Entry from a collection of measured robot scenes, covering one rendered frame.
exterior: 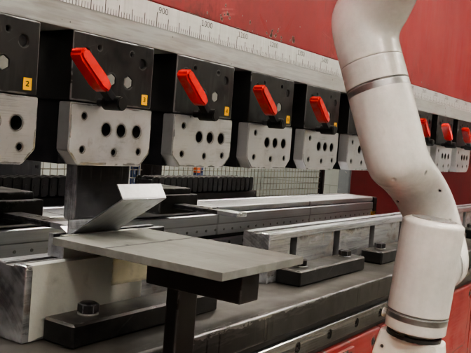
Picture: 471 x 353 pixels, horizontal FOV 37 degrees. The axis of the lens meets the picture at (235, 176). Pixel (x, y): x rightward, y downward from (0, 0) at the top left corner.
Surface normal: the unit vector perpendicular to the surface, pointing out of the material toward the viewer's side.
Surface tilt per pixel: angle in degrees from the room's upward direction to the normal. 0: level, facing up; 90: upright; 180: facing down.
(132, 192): 57
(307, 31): 90
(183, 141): 90
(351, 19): 90
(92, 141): 90
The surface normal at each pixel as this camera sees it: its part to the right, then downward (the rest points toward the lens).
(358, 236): 0.83, 0.09
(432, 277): -0.06, 0.09
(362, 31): -0.32, -0.02
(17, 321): -0.56, 0.00
